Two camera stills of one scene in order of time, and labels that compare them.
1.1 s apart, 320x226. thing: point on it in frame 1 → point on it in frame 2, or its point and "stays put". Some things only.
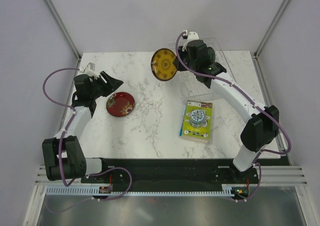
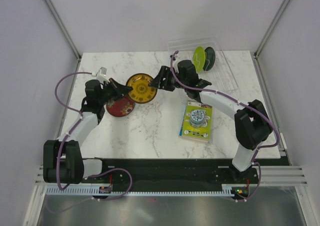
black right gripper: (179, 66) → (165, 71)
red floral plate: (120, 104) stays put
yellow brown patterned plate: (162, 65) → (141, 92)
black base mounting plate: (172, 172) stays put
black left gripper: (112, 83) → (119, 87)
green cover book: (197, 121) stays put
